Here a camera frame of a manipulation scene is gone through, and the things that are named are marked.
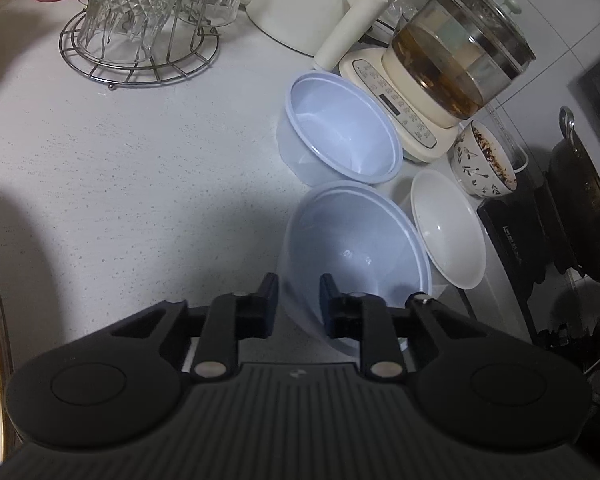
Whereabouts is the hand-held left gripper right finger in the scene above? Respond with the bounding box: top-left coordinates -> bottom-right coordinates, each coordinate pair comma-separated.
319,274 -> 486,381

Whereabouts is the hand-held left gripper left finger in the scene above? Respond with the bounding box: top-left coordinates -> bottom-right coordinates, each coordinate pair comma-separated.
107,272 -> 281,381

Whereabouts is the pale blue plastic bowl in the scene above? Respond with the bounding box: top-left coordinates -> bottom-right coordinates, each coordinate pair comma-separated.
276,72 -> 405,186
277,182 -> 433,356

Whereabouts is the small white bowl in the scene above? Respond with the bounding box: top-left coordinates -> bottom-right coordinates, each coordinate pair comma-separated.
411,169 -> 487,290

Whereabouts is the black induction cooker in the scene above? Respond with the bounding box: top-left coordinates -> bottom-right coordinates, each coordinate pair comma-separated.
477,195 -> 600,361

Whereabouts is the leaf-patterned bowl of spices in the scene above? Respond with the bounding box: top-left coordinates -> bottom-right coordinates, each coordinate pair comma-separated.
451,120 -> 518,198

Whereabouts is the cream kettle heating base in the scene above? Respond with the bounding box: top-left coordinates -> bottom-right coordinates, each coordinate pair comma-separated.
337,50 -> 473,163

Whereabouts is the glass tea kettle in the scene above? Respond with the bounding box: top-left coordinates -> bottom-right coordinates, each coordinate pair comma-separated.
382,0 -> 537,128

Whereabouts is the white electric cooking pot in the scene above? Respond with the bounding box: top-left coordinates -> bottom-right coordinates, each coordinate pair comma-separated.
245,0 -> 428,71

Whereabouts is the group of cut crystal glasses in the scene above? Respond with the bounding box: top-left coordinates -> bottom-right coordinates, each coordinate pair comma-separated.
77,0 -> 246,63

